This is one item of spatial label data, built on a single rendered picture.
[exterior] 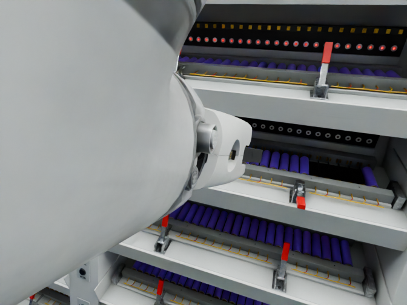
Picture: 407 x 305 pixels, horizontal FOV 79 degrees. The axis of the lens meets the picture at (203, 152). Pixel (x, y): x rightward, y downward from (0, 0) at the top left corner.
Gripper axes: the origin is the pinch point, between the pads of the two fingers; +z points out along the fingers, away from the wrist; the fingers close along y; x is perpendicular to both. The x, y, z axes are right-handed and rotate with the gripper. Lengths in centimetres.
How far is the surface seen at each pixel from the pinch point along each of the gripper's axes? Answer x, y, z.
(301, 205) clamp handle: 7.1, -12.3, 13.4
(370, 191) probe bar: 3.9, -24.4, 23.1
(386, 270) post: 18.2, -30.4, 25.9
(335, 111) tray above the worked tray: -8.4, -15.1, 16.5
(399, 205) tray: 5.4, -29.0, 23.1
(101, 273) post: 38, 30, 26
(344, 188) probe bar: 4.2, -20.3, 23.2
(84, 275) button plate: 39, 35, 25
